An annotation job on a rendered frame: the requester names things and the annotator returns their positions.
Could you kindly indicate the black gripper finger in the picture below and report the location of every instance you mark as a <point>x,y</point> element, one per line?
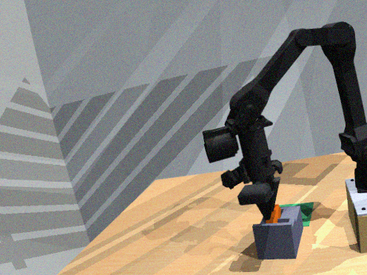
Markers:
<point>266,208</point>
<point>274,187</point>

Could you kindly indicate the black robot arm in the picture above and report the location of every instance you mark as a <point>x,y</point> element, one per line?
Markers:
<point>338,43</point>

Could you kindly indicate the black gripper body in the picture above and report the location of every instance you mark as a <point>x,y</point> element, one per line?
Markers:
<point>260,169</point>

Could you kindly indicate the brown l-shaped part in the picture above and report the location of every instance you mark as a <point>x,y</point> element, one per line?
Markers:
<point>275,215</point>

